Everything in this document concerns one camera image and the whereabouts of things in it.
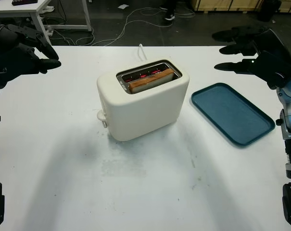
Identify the black bin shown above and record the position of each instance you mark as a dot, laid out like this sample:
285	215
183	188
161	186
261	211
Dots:
268	9

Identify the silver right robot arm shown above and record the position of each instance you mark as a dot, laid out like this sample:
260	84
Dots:
290	108

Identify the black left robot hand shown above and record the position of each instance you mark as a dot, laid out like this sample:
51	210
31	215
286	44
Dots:
13	60

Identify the white toast slice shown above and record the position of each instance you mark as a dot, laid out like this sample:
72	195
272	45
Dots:
150	83

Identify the dark keyboard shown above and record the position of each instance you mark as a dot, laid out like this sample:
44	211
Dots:
23	2

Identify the white background desk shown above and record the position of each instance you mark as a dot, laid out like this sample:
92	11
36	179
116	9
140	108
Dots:
20	7

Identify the cream two-slot toaster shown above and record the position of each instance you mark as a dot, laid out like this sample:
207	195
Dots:
140	113

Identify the blue rectangular tray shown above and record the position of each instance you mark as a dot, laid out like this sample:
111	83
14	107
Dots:
231	113

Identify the grey paper sheet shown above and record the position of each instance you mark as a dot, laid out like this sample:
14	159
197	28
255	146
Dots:
124	6

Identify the tan stacked cartons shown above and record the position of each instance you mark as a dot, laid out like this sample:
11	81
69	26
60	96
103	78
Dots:
222	4

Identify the standing person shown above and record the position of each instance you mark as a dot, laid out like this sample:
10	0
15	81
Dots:
169	16

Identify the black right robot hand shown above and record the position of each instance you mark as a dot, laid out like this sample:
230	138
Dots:
278	45

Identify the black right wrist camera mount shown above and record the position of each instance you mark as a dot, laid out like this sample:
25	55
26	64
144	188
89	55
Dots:
275	69

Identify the white power strip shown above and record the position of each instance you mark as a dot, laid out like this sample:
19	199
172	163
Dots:
49	31

